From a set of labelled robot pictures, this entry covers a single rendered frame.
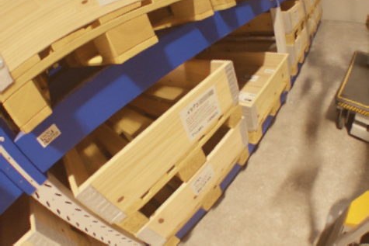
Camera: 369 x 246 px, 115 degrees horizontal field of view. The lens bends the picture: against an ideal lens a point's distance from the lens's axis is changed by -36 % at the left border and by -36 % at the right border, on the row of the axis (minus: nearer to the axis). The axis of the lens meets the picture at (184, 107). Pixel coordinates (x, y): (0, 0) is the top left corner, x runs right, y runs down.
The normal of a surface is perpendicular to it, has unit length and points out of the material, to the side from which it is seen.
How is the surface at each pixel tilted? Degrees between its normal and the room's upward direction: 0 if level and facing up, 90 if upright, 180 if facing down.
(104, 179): 90
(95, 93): 90
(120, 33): 90
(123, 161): 90
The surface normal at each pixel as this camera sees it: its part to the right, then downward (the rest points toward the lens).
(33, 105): 0.68, 0.18
